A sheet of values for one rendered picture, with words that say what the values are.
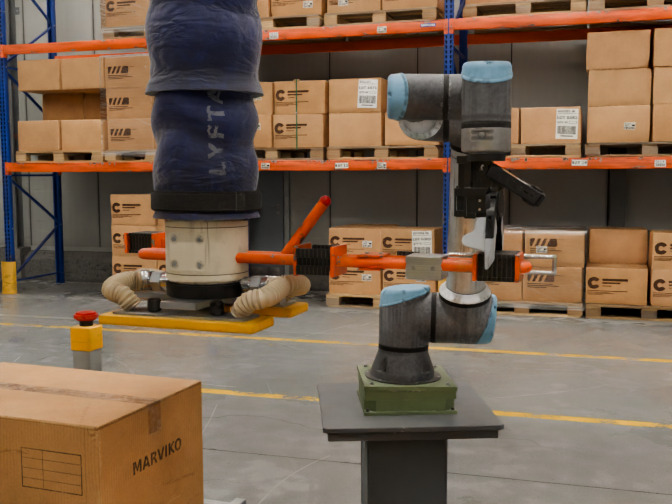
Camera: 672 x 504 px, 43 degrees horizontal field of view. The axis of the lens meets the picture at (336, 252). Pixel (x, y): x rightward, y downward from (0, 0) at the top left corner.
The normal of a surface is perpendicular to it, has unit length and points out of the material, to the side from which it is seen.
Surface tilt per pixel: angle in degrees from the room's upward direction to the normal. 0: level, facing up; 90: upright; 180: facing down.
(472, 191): 90
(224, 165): 80
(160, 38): 91
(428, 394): 90
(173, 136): 74
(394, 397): 90
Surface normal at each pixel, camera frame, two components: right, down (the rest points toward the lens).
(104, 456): 0.93, 0.03
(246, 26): 0.75, -0.20
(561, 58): -0.29, 0.09
